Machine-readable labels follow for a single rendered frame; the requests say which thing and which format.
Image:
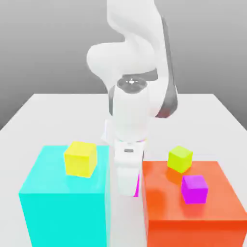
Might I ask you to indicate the small magenta cube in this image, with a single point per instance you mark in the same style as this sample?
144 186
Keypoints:
137 188

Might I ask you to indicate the large orange box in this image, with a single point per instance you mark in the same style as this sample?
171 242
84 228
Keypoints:
173 227

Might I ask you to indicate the small yellow cube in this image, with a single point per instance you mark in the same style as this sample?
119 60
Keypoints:
80 160

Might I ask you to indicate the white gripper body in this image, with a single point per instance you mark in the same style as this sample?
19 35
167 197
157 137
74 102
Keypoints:
127 179

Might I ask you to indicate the small lime cube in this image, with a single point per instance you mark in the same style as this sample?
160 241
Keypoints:
179 159

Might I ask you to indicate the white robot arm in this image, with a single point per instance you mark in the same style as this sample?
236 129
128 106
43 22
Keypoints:
131 108

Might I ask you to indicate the small purple cube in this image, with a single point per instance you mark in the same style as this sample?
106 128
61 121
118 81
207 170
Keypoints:
194 190

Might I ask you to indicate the large cyan box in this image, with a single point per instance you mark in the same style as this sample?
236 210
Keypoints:
63 212

